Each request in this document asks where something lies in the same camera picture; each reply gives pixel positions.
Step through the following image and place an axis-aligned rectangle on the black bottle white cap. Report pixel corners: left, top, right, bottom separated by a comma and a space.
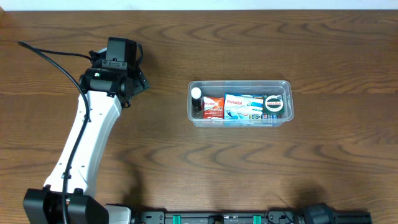
190, 87, 203, 112

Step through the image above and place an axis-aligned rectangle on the clear plastic container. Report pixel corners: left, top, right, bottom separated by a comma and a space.
187, 80, 294, 128

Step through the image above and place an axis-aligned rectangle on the red snack packet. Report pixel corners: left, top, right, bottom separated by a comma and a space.
203, 96, 224, 119

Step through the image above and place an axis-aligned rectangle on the white green medicine box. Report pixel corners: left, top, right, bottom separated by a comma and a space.
224, 94, 264, 114

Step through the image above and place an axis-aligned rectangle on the blue Kool Fever box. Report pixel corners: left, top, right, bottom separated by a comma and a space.
223, 93, 279, 121

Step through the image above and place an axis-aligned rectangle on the dark green round-label box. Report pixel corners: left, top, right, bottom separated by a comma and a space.
263, 95, 285, 115

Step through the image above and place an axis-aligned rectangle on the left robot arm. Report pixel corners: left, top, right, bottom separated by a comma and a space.
23, 66, 149, 223

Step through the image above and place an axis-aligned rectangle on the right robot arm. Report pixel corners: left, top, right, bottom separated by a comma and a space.
301, 203, 337, 224

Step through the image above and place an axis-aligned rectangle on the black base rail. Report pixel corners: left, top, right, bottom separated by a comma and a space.
105, 203, 372, 224

